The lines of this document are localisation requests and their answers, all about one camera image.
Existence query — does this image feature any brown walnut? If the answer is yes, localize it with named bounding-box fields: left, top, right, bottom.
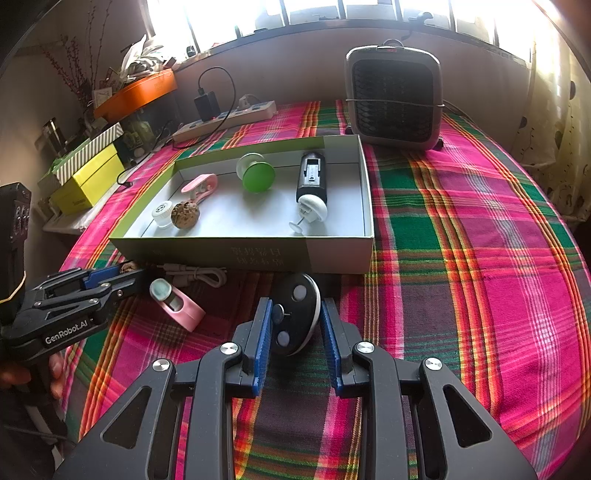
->
left=170, top=200, right=200, bottom=230
left=119, top=261, right=139, bottom=274

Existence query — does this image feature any white small jar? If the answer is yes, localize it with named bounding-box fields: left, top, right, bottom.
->
left=151, top=200, right=173, bottom=228

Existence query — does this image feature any pink clip with green button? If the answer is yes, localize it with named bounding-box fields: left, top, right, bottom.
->
left=149, top=278, right=205, bottom=332

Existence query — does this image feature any black oval disc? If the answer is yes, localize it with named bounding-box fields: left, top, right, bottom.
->
left=270, top=273, right=321, bottom=357

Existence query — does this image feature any green white spool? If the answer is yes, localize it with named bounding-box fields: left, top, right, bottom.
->
left=235, top=152, right=276, bottom=193

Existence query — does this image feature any white mushroom toy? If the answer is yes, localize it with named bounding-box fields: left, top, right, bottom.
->
left=290, top=194, right=328, bottom=234

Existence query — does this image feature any black rectangular device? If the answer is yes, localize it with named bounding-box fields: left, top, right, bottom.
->
left=295, top=152, right=328, bottom=203

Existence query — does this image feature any person hand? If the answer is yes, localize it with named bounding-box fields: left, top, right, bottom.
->
left=0, top=352, right=66, bottom=400

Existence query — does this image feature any yellow box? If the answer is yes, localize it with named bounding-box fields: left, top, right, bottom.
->
left=49, top=144, right=123, bottom=215

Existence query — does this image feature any striped white box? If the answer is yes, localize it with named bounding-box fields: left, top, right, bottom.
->
left=37, top=122, right=123, bottom=191

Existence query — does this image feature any orange planter tray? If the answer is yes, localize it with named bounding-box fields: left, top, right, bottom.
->
left=93, top=69, right=177, bottom=123

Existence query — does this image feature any black charger adapter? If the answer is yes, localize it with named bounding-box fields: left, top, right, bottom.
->
left=193, top=87, right=221, bottom=122

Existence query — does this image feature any beige power strip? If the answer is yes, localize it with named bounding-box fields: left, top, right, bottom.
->
left=172, top=101, right=277, bottom=143

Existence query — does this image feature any green white cardboard tray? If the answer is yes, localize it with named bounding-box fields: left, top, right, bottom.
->
left=110, top=135, right=375, bottom=274

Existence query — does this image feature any cream dotted curtain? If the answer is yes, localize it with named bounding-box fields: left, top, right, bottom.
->
left=511, top=39, right=590, bottom=229

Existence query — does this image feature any grey portable heater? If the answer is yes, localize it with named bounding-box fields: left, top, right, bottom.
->
left=346, top=39, right=445, bottom=151

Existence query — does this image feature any black charger cable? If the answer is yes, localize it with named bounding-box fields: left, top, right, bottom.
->
left=116, top=66, right=238, bottom=188

